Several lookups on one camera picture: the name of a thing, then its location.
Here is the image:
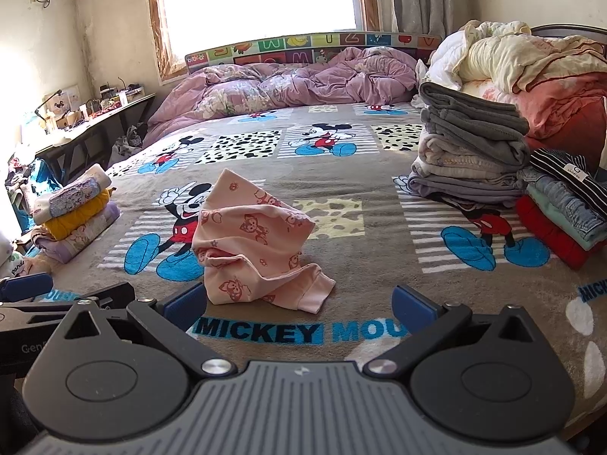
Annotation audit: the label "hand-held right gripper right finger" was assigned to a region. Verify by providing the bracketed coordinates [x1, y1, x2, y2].
[363, 285, 535, 381]

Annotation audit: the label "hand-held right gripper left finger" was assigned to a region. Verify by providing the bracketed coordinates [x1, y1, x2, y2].
[63, 282, 238, 381]

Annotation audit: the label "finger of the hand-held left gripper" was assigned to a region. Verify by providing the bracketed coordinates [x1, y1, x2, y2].
[0, 272, 54, 305]
[45, 282, 137, 316]

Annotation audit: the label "pink printed pants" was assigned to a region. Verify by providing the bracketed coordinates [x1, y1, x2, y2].
[191, 169, 337, 314]

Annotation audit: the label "lilac grey folded clothes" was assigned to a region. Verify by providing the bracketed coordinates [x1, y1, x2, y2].
[407, 169, 528, 210]

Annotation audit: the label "beige fleece folded clothes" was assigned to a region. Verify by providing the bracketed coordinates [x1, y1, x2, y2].
[410, 132, 519, 187]

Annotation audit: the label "stack of jeans red clothes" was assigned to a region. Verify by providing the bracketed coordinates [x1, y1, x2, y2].
[521, 166, 607, 250]

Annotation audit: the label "dark grey fleece folded clothes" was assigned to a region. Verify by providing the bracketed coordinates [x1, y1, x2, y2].
[418, 80, 530, 166]

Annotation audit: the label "stack of folded clothes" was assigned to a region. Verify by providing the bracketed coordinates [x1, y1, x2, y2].
[530, 24, 607, 44]

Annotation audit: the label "lilac printed folded garment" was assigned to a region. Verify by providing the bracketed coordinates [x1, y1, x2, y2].
[29, 200, 120, 265]

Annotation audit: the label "cartoon mouse printed blanket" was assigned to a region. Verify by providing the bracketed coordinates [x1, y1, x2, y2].
[21, 102, 607, 437]

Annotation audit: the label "yellow folded garment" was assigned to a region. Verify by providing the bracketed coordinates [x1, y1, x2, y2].
[44, 188, 117, 242]

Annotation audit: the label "white printed folded garment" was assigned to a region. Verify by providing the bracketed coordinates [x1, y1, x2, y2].
[32, 163, 113, 224]

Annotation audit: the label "blue bag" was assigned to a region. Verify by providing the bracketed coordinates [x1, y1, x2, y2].
[27, 158, 63, 191]

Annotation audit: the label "dark desk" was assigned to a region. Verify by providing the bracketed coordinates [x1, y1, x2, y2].
[34, 92, 157, 174]

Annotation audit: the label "mint green folded garment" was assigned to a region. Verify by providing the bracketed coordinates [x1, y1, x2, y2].
[525, 184, 593, 250]

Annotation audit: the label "desk lamp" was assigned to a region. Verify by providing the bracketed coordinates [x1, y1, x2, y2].
[33, 88, 66, 134]

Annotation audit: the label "black striped folded garment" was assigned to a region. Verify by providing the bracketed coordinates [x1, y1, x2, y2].
[528, 148, 607, 210]

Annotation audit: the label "purple floral quilt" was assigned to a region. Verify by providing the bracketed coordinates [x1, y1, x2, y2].
[142, 47, 419, 147]

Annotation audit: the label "white quilt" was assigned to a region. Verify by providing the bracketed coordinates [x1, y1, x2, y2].
[416, 32, 476, 96]

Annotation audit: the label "orange pink blanket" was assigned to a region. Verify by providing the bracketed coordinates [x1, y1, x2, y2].
[461, 80, 607, 172]

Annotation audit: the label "colourful alphabet foam mat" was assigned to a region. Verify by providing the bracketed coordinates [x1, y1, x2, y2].
[184, 32, 445, 75]

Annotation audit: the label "wooden framed window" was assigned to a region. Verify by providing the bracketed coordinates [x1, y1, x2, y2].
[145, 0, 381, 82]

